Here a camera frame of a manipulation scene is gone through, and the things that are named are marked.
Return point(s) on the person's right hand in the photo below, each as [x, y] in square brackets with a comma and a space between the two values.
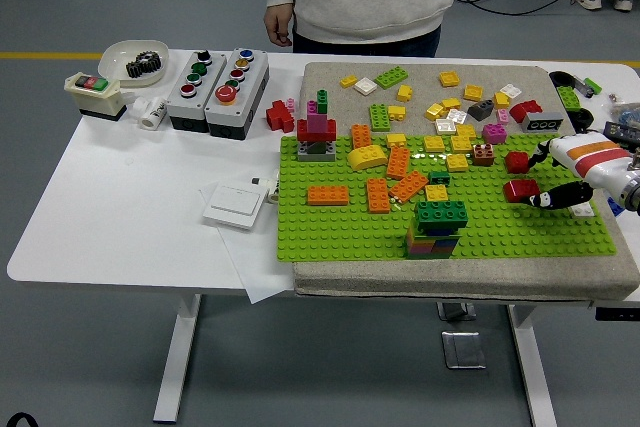
[277, 27]

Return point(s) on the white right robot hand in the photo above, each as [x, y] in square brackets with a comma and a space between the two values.
[585, 157]

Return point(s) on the grey long brick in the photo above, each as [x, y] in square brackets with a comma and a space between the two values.
[542, 122]

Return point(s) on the red square brick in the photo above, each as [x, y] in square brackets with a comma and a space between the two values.
[517, 162]

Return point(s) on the brown square brick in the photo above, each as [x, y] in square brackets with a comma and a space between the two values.
[484, 154]

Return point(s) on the yellow square brick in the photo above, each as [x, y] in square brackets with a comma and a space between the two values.
[435, 110]
[436, 192]
[457, 162]
[473, 92]
[396, 139]
[450, 104]
[460, 143]
[448, 78]
[465, 131]
[434, 143]

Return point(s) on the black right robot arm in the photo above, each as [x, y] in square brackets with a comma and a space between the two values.
[634, 194]

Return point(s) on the white flat square brick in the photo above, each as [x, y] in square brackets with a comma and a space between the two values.
[582, 211]

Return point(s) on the small blue brick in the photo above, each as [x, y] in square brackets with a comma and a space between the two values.
[615, 207]

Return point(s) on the small pink brick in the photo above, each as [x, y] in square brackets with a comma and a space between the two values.
[502, 116]
[290, 105]

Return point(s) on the small yellow brick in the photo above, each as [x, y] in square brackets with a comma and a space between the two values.
[405, 93]
[397, 113]
[348, 81]
[501, 99]

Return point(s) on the red brick cluster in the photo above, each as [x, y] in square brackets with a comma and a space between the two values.
[277, 117]

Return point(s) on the pink square brick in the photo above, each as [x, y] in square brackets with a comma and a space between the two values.
[494, 133]

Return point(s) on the red pink green brick tower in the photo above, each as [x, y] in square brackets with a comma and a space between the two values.
[315, 129]

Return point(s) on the dark grey sloped brick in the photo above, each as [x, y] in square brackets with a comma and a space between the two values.
[481, 110]

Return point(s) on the lime long brick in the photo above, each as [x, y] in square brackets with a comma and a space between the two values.
[391, 77]
[380, 117]

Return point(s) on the orange long brick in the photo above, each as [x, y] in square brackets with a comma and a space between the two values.
[397, 162]
[327, 195]
[408, 184]
[361, 136]
[377, 195]

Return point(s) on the small dark green brick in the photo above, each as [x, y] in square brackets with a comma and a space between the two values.
[438, 177]

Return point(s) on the multicolour brick stack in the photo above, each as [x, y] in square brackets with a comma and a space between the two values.
[440, 212]

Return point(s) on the large yellow curved brick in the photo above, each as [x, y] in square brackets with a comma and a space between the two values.
[367, 157]

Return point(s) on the green studded baseplate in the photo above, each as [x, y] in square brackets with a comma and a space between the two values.
[350, 232]

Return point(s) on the black electronic module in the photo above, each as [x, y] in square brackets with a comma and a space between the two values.
[620, 131]

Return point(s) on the grey emergency-stop button box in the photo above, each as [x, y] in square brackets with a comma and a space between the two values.
[252, 82]

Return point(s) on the plastic bag with parts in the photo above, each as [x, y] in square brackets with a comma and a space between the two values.
[625, 111]

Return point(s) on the silver metal clip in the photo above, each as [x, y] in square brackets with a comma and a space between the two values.
[580, 83]

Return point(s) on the small green part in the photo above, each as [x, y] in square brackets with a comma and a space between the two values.
[592, 83]

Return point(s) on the grey four-button control box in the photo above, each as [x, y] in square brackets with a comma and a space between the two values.
[212, 72]

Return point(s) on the black metal gear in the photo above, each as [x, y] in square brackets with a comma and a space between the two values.
[151, 61]
[137, 68]

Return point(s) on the white pipe fitting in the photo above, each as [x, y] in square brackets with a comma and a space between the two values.
[152, 114]

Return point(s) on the black desk control panel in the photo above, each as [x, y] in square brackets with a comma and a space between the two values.
[617, 313]

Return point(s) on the white shallow dish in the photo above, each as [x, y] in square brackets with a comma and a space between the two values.
[112, 54]

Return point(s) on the grey metal floor box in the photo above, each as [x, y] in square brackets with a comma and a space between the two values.
[455, 310]

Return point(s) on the white table leg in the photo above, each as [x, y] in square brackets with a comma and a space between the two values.
[177, 347]
[532, 372]

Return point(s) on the metal floor socket plate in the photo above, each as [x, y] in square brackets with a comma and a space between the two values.
[464, 349]

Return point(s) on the white paper sheet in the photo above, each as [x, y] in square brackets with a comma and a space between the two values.
[250, 272]

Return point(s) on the white wall switch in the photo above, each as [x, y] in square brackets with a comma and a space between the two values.
[232, 207]

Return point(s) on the beige red-green switch box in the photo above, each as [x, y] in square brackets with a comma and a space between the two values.
[95, 97]

